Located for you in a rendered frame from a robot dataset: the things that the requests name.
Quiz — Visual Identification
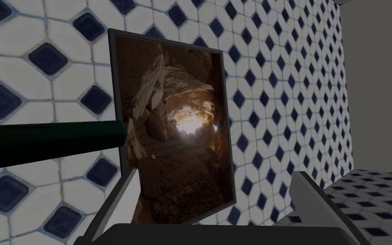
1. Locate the framed cave picture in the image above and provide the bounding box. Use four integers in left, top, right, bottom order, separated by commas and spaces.
107, 28, 237, 225

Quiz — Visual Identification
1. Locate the dark green bar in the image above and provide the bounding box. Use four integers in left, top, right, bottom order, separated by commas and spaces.
0, 120, 128, 172

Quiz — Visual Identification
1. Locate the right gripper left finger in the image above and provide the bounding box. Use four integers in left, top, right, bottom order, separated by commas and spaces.
82, 168, 141, 243

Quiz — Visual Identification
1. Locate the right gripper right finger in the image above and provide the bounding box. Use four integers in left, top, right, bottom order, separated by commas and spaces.
289, 171, 371, 245

